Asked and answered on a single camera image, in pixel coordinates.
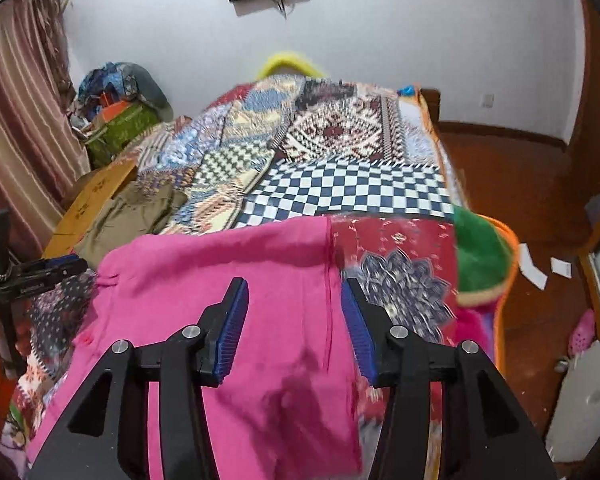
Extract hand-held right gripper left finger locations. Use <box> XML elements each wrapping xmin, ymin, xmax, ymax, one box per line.
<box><xmin>27</xmin><ymin>277</ymin><xmax>251</xmax><ymax>480</ymax></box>

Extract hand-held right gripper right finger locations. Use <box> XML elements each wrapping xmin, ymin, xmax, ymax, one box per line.
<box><xmin>340</xmin><ymin>277</ymin><xmax>558</xmax><ymax>480</ymax></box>

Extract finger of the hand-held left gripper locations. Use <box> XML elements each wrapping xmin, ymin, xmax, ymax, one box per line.
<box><xmin>41</xmin><ymin>254</ymin><xmax>89</xmax><ymax>281</ymax></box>

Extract pink pants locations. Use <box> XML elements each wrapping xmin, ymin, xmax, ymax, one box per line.
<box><xmin>25</xmin><ymin>215</ymin><xmax>366</xmax><ymax>480</ymax></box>

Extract khaki pants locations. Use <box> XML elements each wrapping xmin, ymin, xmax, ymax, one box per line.
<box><xmin>72</xmin><ymin>182</ymin><xmax>188</xmax><ymax>271</ymax></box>

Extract person's left hand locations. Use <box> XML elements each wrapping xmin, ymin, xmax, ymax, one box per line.
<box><xmin>13</xmin><ymin>322</ymin><xmax>35</xmax><ymax>377</ymax></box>

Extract brown cardboard box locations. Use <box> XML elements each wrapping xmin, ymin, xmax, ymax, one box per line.
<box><xmin>40</xmin><ymin>162</ymin><xmax>141</xmax><ymax>261</ymax></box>

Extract patchwork printed bedspread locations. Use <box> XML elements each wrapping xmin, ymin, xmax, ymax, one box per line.
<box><xmin>10</xmin><ymin>72</ymin><xmax>481</xmax><ymax>480</ymax></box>

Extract multicoloured fleece blanket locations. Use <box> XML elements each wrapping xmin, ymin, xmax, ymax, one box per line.
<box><xmin>450</xmin><ymin>205</ymin><xmax>522</xmax><ymax>376</ymax></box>

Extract green patterned box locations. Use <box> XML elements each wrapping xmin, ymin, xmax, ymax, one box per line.
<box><xmin>84</xmin><ymin>102</ymin><xmax>162</xmax><ymax>169</ymax></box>

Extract striped pink curtain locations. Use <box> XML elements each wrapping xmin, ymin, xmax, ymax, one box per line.
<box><xmin>0</xmin><ymin>0</ymin><xmax>93</xmax><ymax>271</ymax></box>

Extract orange box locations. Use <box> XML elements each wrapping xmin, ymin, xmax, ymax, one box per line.
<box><xmin>100</xmin><ymin>102</ymin><xmax>132</xmax><ymax>122</ymax></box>

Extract blue grey bag pile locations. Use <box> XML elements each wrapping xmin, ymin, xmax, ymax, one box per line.
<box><xmin>77</xmin><ymin>61</ymin><xmax>174</xmax><ymax>117</ymax></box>

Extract pink slipper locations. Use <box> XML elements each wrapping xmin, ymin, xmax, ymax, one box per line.
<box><xmin>567</xmin><ymin>308</ymin><xmax>597</xmax><ymax>359</ymax></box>

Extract wooden headboard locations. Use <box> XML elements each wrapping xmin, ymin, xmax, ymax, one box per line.
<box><xmin>420</xmin><ymin>88</ymin><xmax>442</xmax><ymax>122</ymax></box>

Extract white appliance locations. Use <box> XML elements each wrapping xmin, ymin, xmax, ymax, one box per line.
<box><xmin>545</xmin><ymin>335</ymin><xmax>600</xmax><ymax>464</ymax></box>

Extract yellow plush pillow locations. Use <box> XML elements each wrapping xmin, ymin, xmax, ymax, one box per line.
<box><xmin>257</xmin><ymin>50</ymin><xmax>327</xmax><ymax>81</ymax></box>

